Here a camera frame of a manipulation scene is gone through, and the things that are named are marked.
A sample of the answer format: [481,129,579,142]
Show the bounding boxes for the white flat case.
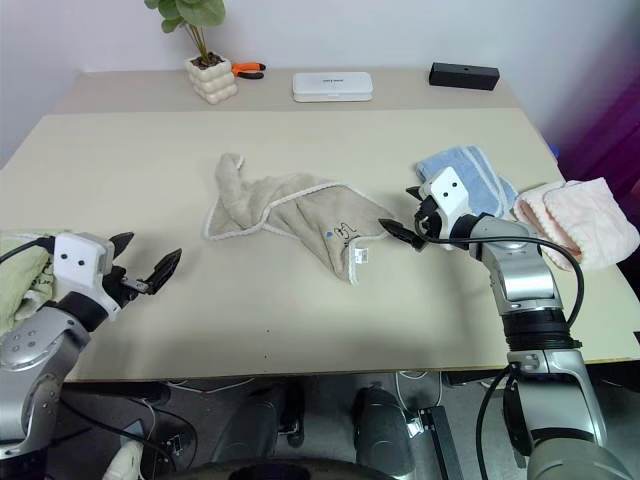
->
[292,71,374,104]

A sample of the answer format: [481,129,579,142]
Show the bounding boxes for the orange handled pliers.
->
[231,61,267,80]

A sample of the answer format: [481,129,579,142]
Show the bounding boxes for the white bubble plant pot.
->
[183,53,239,105]

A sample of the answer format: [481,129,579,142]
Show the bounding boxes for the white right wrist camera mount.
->
[422,168,472,232]

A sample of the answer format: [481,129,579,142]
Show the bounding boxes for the dark rounded shape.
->
[218,383,306,451]
[353,387,417,474]

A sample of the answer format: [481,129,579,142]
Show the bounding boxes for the folded light blue towel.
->
[415,145,519,219]

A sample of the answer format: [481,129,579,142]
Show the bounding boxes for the light green towel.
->
[0,229,71,337]

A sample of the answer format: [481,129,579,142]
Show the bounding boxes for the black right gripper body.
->
[413,197,448,240]

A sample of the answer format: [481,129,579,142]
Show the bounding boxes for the black rectangular box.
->
[428,62,500,92]

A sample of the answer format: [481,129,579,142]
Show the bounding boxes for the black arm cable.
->
[0,238,56,265]
[413,209,586,459]

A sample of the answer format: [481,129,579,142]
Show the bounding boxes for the folded pink towel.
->
[513,178,635,272]

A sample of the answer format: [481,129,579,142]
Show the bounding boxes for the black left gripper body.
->
[102,266,151,309]

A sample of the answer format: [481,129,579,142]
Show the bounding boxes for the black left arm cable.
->
[0,238,56,265]

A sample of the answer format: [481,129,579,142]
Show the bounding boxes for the black metal bar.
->
[417,405,465,480]

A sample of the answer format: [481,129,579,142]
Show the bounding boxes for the beige towel with white trim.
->
[202,152,401,287]

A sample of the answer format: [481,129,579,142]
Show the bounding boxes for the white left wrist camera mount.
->
[52,232,122,321]

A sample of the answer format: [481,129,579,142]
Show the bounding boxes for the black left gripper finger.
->
[144,248,183,295]
[109,231,135,266]

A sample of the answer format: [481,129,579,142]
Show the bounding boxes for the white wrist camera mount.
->
[422,168,472,232]
[52,232,122,321]

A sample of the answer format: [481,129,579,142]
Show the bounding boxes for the green leafy plant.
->
[144,0,226,65]

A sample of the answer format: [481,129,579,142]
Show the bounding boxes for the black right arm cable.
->
[413,209,586,459]

